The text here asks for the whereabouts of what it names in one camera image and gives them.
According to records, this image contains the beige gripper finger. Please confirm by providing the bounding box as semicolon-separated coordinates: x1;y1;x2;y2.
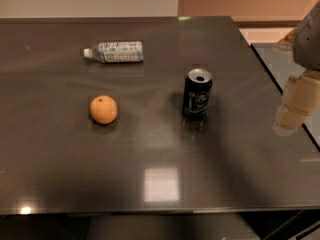
273;69;320;136
274;28;297;52

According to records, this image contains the black pepsi can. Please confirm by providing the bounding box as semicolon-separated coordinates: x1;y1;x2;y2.
182;68;213;120

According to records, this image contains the grey side table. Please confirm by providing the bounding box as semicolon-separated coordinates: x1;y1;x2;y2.
250;42;320;152

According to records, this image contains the clear plastic water bottle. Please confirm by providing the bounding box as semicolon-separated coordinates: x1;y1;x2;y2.
83;41;144;64

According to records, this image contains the orange fruit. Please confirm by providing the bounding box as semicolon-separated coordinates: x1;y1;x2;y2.
89;95;118;124

